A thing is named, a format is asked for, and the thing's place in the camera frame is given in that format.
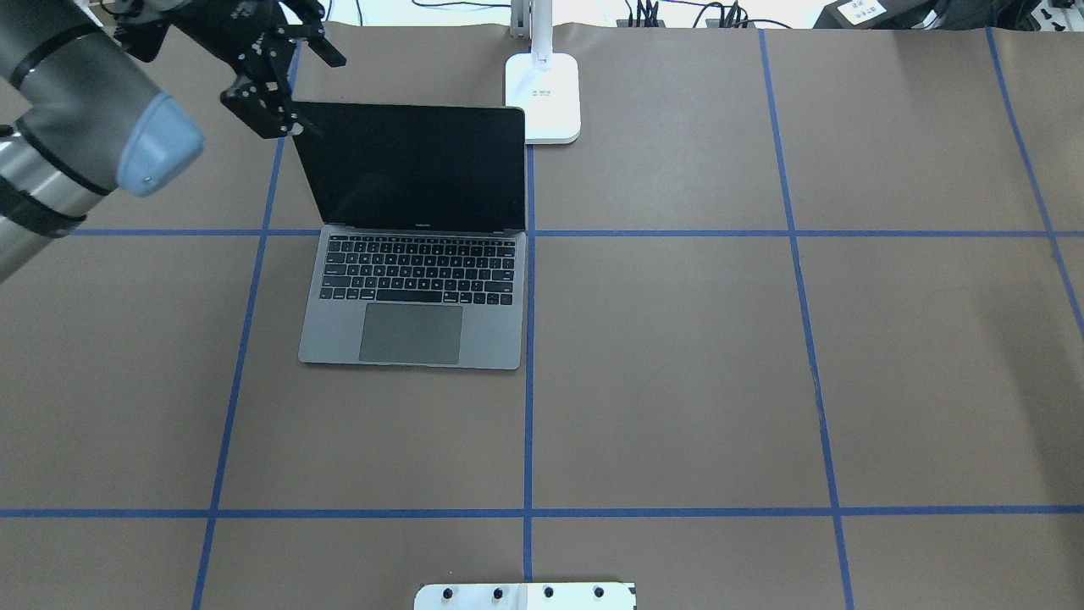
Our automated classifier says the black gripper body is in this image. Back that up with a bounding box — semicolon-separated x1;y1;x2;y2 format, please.
113;1;288;77

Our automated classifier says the grey laptop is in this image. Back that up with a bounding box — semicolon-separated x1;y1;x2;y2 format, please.
293;101;528;369

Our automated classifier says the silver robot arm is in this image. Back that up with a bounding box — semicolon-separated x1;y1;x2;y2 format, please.
1;1;347;280

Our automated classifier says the white desk lamp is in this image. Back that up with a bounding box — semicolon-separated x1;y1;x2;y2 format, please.
504;1;582;144

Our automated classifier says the black box with white label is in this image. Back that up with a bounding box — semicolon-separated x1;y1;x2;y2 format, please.
813;1;938;30

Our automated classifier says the white pedestal column base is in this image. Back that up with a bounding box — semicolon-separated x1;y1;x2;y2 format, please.
412;580;638;609

